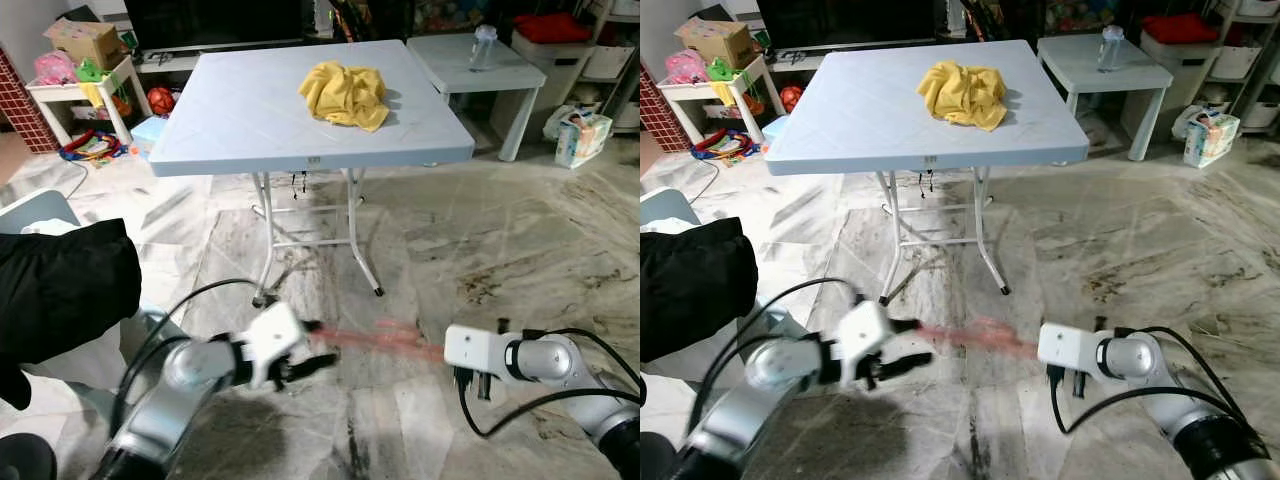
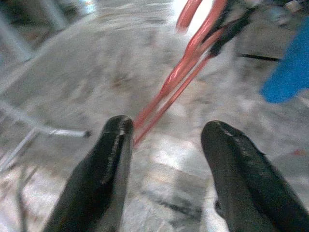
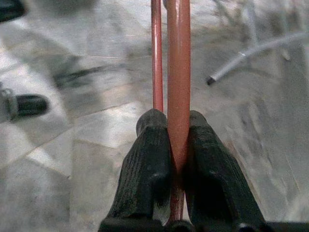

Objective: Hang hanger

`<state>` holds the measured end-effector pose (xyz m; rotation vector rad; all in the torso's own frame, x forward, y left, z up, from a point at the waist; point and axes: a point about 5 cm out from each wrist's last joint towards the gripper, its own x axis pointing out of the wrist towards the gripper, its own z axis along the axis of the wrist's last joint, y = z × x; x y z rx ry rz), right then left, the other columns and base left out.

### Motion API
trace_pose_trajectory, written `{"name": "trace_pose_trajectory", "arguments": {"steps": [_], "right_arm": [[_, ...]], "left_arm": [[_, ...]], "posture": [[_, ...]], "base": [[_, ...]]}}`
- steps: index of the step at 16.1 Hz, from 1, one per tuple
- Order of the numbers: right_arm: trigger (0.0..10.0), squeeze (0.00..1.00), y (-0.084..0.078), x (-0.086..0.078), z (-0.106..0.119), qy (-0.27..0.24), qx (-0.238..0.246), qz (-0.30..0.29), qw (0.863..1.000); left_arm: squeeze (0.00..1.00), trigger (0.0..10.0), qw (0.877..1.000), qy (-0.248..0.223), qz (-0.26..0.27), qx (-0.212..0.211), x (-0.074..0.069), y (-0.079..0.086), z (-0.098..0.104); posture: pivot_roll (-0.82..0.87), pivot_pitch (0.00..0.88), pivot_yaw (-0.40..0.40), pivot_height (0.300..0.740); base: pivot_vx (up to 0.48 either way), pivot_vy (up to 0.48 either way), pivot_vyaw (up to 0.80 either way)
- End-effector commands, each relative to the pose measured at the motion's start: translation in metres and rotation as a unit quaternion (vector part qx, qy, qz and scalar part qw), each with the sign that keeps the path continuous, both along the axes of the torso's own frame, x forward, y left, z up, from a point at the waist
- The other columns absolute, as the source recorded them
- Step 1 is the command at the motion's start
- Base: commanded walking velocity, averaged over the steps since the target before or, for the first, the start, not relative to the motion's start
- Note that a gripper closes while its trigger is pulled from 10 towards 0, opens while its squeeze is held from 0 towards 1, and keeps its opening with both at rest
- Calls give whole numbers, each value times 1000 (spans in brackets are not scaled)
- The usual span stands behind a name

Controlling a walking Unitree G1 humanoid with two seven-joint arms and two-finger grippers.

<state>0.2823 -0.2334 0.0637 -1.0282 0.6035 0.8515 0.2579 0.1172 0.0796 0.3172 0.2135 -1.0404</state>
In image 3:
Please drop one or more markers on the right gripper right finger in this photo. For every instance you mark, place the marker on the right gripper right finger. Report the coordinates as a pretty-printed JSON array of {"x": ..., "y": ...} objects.
[{"x": 210, "y": 174}]

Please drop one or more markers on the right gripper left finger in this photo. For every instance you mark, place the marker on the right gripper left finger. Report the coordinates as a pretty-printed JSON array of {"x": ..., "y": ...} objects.
[{"x": 144, "y": 164}]

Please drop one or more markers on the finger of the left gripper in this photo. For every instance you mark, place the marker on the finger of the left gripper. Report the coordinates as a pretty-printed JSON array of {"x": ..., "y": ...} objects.
[
  {"x": 31, "y": 105},
  {"x": 9, "y": 8}
]

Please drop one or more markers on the light blue plastic table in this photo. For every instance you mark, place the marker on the light blue plastic table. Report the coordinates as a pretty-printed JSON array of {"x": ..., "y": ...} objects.
[{"x": 227, "y": 68}]

